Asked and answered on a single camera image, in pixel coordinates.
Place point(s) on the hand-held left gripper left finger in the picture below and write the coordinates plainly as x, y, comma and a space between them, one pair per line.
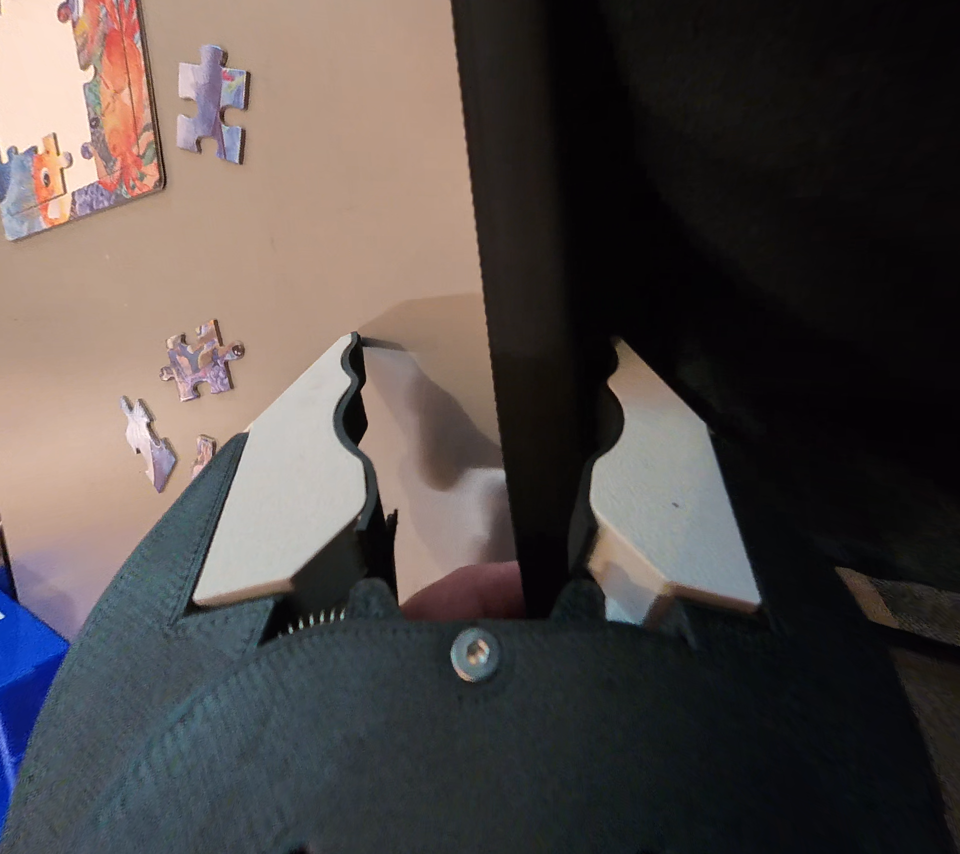
292, 479

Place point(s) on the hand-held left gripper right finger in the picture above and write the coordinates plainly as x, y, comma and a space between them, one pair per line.
667, 509

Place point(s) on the blue textured puzzle piece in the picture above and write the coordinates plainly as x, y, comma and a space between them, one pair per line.
154, 449

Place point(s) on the ocean jigsaw puzzle board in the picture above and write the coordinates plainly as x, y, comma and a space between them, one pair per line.
112, 81

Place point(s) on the blue plastic bin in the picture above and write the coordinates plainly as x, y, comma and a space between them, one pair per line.
26, 659

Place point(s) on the blue purple puzzle piece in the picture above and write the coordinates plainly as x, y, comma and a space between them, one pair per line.
214, 104

